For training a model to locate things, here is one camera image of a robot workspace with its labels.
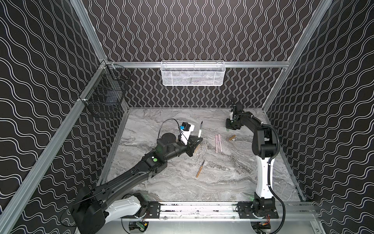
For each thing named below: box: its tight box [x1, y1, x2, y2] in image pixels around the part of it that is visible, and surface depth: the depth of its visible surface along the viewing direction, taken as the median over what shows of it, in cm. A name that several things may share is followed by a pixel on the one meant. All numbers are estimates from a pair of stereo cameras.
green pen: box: [198, 120, 204, 138], surface depth 68 cm
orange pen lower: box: [195, 159, 206, 178], surface depth 90 cm
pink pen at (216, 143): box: [215, 134, 219, 154], surface depth 102 cm
